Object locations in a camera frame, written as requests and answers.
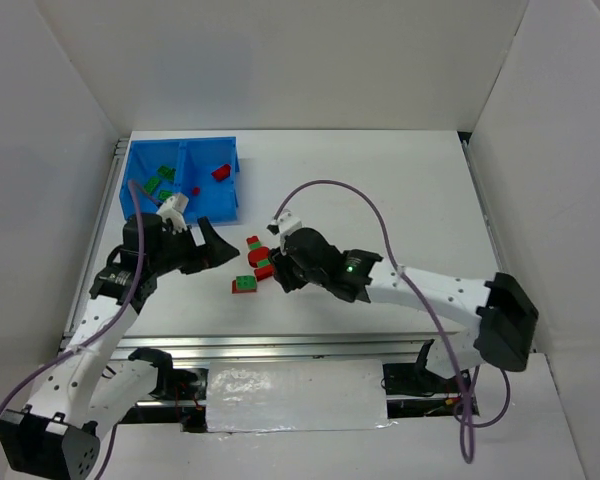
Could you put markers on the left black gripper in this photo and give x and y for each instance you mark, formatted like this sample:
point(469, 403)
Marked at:
point(198, 250)

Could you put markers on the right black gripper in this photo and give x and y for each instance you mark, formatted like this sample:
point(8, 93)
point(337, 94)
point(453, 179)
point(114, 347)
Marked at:
point(284, 270)

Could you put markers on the green on red lego stack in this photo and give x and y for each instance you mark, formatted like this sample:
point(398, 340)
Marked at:
point(244, 284)

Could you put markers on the red green lego tower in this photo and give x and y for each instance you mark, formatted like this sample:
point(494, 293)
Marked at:
point(258, 253)

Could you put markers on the red 2x4 lego brick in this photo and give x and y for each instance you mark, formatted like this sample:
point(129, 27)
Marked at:
point(222, 173)

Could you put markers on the dark green 2x2 lego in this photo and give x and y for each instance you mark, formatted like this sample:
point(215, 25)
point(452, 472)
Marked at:
point(166, 173)

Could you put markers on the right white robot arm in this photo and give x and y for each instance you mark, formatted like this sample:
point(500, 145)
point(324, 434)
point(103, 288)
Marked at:
point(497, 316)

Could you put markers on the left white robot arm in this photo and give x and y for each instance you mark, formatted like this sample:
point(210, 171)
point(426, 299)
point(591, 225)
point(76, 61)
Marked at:
point(57, 433)

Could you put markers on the blue two-compartment bin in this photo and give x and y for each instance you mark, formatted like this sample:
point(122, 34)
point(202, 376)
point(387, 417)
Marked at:
point(194, 160)

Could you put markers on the white foil-covered panel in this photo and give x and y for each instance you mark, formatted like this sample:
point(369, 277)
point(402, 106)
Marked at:
point(317, 395)

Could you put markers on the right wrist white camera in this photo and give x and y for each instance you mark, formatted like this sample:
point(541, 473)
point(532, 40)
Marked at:
point(284, 224)

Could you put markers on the wrist white camera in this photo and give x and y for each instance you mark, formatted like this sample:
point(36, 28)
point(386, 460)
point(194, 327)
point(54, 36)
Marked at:
point(284, 224)
point(172, 209)

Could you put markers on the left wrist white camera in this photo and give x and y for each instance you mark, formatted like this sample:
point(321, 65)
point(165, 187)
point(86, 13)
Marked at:
point(172, 209)

